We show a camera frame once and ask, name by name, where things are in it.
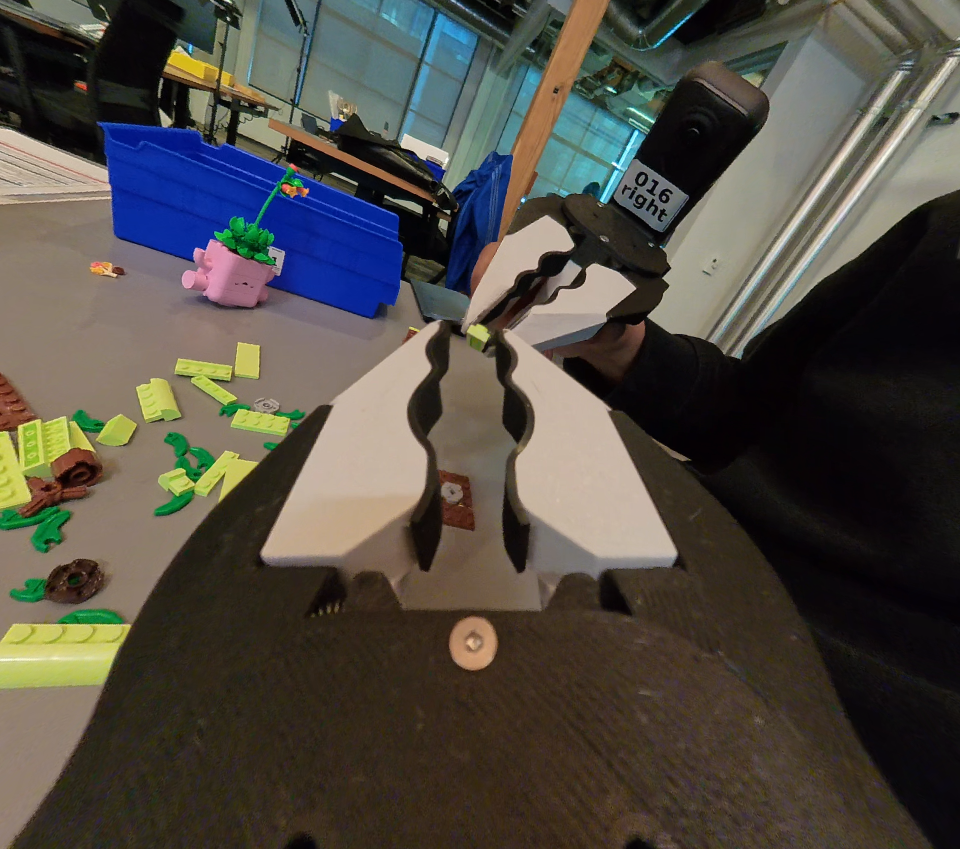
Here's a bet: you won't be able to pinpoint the person's right forearm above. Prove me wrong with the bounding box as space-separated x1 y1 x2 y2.
600 189 960 483

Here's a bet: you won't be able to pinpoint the silver pipes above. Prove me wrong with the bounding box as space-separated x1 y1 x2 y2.
705 35 960 348

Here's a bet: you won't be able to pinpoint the pink pig planter toy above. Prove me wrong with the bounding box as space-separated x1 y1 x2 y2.
181 163 312 310

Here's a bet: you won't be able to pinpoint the black office chair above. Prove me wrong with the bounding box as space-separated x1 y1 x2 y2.
86 0 185 138

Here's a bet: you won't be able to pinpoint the black bag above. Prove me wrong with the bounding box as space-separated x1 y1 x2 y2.
330 112 459 209

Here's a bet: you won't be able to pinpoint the laminated paper sheet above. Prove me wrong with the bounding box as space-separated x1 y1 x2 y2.
0 127 112 205

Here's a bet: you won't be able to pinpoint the blue storage bin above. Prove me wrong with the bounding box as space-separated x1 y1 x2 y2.
99 121 402 319

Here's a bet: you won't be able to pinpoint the brown trunk piece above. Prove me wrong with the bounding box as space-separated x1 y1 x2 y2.
18 450 102 519

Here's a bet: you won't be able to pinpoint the person's black jacket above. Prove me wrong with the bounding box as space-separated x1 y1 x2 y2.
678 309 960 849

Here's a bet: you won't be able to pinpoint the pile of lime green bricks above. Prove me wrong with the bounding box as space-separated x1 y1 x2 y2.
0 341 294 691

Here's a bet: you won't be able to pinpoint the person's right hand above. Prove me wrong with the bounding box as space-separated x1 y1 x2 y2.
551 320 651 387

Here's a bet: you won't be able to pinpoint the yellow storage bin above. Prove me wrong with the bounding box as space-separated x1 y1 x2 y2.
163 48 235 89

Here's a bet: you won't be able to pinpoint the dark brown round piece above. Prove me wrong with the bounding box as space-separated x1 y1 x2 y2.
43 558 106 603

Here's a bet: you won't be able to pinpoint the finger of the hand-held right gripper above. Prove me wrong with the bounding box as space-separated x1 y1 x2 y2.
463 216 582 334
491 260 640 353

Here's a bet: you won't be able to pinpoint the blue jacket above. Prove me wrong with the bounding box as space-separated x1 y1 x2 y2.
444 151 517 295

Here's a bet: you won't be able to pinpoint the wooden top desk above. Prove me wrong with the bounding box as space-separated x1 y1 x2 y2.
161 65 279 149
267 117 459 220

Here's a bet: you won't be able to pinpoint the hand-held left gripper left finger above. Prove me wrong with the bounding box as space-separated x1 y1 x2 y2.
258 322 451 591

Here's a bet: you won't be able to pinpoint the tripod light stand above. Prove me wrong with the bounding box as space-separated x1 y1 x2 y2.
279 0 312 138
191 0 243 149

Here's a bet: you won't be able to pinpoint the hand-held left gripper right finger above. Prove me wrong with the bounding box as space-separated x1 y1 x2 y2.
495 327 680 603

